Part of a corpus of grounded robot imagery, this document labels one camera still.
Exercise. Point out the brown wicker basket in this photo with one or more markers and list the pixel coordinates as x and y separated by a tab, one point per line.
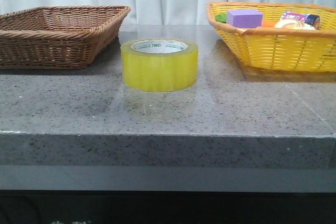
58	37

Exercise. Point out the orange toy carrot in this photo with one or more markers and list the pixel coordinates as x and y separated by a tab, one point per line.
268	23

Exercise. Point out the green toy leaf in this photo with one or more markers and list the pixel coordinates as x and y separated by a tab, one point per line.
221	17

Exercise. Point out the toy croissant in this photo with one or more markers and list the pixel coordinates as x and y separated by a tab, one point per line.
289	23

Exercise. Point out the yellow tape roll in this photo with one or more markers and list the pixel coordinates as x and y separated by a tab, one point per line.
159	64

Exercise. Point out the purple labelled can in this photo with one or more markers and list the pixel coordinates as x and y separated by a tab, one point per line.
310	19

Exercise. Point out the purple foam cube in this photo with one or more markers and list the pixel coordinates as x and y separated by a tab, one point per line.
244	18

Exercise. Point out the yellow woven basket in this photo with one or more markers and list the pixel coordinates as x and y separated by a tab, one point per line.
278	48

